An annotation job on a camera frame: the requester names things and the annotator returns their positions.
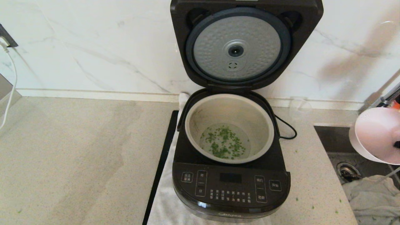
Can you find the clear plastic cup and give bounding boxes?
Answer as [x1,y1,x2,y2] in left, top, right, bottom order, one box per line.
[288,96,312,121]

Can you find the grey inner cooking pot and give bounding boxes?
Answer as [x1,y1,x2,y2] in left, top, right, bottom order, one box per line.
[184,93,275,164]

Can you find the white round bowl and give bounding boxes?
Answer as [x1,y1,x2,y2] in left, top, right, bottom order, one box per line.
[349,107,400,165]

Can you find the grey crumpled cloth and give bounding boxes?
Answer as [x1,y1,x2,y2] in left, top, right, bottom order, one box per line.
[342,175,400,225]

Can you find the stainless steel sink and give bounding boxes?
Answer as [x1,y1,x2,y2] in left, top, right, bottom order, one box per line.
[314,126,400,191]

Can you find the white cable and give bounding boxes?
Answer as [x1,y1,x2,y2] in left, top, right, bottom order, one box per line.
[0,47,18,130]

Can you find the chrome faucet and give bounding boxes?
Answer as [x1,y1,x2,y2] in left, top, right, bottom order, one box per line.
[359,83,400,113]

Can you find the grey side panel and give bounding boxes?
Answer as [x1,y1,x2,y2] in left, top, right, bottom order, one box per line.
[0,73,22,110]

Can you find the chopped green vegetables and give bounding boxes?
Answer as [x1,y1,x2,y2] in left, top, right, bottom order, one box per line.
[200,125,250,160]

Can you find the black power cord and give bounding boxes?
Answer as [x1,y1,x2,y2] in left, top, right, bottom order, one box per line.
[275,115,298,140]

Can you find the metal sink drain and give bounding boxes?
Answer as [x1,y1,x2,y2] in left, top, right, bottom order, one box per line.
[336,162,363,184]

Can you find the white towel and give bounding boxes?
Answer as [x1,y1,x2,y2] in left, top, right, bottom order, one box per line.
[147,92,272,225]

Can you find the black flat strip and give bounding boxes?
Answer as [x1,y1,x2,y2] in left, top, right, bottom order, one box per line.
[142,110,179,225]

